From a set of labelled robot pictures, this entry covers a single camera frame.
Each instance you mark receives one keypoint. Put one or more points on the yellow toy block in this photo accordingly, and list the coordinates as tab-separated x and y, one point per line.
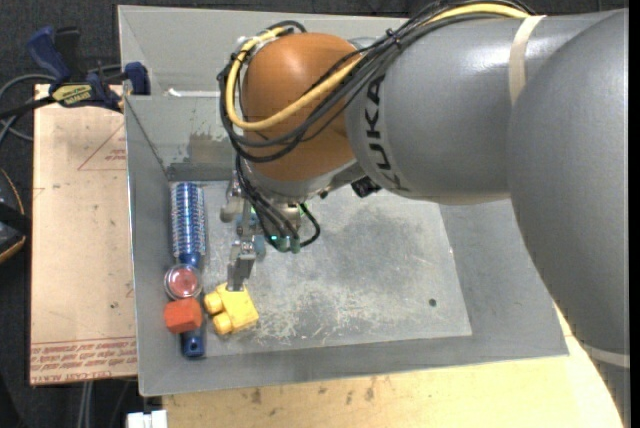
235	311

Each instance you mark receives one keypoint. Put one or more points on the brown cardboard board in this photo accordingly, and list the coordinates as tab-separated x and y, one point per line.
80	226

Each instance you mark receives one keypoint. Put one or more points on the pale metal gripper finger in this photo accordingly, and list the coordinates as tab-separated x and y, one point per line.
245	271
233	268

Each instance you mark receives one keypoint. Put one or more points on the orange-red block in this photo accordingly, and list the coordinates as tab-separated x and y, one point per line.
183	316

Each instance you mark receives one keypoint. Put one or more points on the clear round pink container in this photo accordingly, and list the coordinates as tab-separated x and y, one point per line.
183	281

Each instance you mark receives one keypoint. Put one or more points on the grey metal bin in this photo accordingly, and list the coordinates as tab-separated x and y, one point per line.
380	276

